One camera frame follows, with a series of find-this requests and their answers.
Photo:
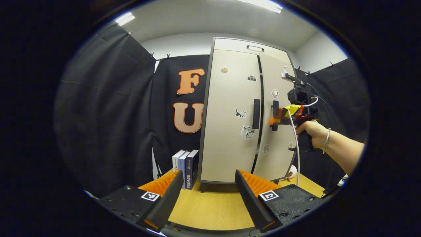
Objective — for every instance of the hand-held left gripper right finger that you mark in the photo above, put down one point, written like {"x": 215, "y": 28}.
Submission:
{"x": 251, "y": 204}

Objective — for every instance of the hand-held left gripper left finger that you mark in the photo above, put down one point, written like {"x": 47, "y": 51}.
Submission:
{"x": 167, "y": 204}

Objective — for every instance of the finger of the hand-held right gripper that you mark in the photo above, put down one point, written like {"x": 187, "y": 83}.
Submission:
{"x": 283, "y": 122}

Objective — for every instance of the beige shoe cabinet door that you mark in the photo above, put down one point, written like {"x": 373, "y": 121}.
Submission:
{"x": 227, "y": 144}
{"x": 278, "y": 161}

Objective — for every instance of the beige double-door shoe cabinet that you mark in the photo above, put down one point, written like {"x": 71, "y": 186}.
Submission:
{"x": 230, "y": 44}

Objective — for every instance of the light blue book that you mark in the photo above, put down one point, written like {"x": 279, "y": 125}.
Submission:
{"x": 182, "y": 169}

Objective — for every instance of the white flat object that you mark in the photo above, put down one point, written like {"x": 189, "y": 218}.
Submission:
{"x": 343, "y": 180}

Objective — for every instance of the ceiling light panel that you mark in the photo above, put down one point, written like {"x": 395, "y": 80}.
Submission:
{"x": 125, "y": 18}
{"x": 263, "y": 5}

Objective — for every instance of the black backdrop cloth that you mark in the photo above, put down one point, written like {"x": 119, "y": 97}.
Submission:
{"x": 98, "y": 115}

